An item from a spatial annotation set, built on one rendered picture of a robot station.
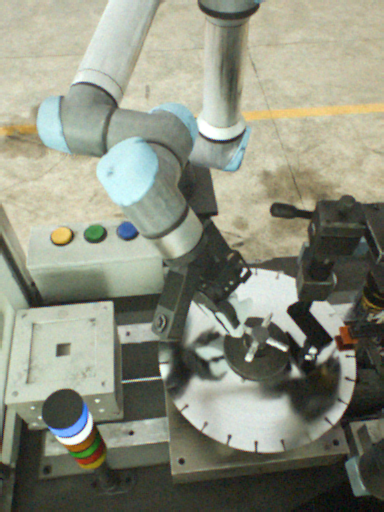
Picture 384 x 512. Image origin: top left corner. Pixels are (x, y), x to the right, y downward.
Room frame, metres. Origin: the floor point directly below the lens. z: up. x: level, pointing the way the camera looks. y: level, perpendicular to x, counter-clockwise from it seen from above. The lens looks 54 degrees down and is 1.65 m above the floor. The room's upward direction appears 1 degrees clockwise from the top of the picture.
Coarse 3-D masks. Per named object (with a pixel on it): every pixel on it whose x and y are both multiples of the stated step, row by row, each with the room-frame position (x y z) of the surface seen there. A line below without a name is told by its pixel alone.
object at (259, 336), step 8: (272, 312) 0.38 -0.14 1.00; (264, 320) 0.36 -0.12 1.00; (248, 328) 0.35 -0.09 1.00; (256, 328) 0.34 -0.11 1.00; (264, 328) 0.34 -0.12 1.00; (256, 336) 0.33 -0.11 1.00; (264, 336) 0.33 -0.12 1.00; (256, 344) 0.32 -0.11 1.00; (264, 344) 0.32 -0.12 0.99; (272, 344) 0.32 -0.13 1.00; (280, 344) 0.32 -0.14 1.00; (248, 352) 0.30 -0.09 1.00; (248, 360) 0.29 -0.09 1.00
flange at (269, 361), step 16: (256, 320) 0.38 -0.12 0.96; (224, 336) 0.35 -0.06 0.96; (272, 336) 0.35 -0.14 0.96; (224, 352) 0.32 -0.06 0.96; (240, 352) 0.32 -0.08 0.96; (256, 352) 0.32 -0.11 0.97; (272, 352) 0.32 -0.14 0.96; (288, 352) 0.32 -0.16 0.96; (240, 368) 0.29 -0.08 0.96; (256, 368) 0.29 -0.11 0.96; (272, 368) 0.30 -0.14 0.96
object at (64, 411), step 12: (60, 396) 0.17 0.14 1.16; (72, 396) 0.17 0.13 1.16; (48, 408) 0.16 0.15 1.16; (60, 408) 0.16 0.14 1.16; (72, 408) 0.16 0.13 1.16; (84, 408) 0.16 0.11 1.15; (48, 420) 0.15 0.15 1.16; (60, 420) 0.15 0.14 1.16; (72, 420) 0.15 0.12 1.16; (84, 420) 0.15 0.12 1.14; (60, 432) 0.14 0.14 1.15; (72, 432) 0.14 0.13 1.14
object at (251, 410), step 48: (240, 288) 0.45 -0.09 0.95; (288, 288) 0.46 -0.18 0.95; (192, 336) 0.35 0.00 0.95; (288, 336) 0.36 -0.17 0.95; (336, 336) 0.36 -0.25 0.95; (192, 384) 0.27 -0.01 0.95; (240, 384) 0.27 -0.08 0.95; (288, 384) 0.27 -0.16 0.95; (336, 384) 0.27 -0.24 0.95; (240, 432) 0.20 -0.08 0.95; (288, 432) 0.20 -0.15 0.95
